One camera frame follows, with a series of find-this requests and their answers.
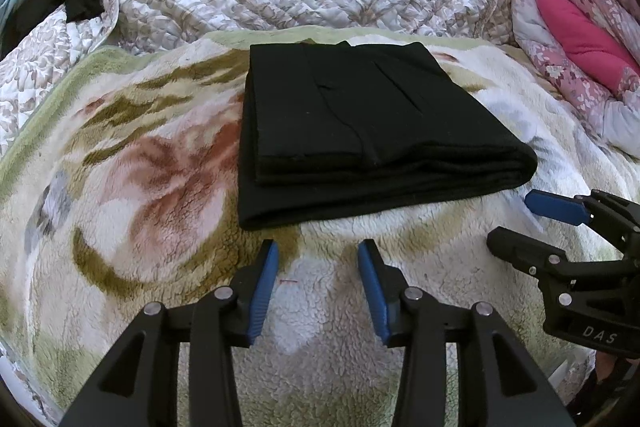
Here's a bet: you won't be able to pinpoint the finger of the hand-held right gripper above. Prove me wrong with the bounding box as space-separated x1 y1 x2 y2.
524 188 640 254
487 227 640 309

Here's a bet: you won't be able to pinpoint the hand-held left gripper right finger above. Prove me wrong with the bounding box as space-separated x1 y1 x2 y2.
357 239 576 427

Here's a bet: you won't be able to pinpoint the floral fleece blanket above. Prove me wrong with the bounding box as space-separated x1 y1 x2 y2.
0 27 640 427

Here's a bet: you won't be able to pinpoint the pink floral comforter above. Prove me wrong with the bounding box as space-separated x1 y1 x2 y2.
507 0 640 148

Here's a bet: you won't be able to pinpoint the black pants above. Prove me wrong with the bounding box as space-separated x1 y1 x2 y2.
238 39 539 231

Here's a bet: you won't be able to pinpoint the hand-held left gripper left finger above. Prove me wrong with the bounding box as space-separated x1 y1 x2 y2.
60 240 280 427

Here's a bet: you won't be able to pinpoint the person's right forearm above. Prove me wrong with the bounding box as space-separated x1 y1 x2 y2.
567 349 640 422

